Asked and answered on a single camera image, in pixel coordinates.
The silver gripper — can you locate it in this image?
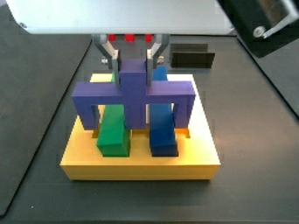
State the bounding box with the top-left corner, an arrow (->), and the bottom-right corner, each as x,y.
5,0 -> 232,86

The purple three-legged block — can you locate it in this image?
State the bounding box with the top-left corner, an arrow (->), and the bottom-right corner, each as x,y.
72,59 -> 194,130

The yellow base board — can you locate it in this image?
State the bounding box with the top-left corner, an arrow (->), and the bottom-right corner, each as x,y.
60,74 -> 220,180

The blue rectangular bar block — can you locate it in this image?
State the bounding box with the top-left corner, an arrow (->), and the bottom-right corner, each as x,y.
148,66 -> 180,158

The green rectangular bar block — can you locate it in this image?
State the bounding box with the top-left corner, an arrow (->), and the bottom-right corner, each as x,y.
97,105 -> 130,157

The black angle bracket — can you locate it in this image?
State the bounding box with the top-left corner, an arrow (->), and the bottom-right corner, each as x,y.
169,44 -> 214,68

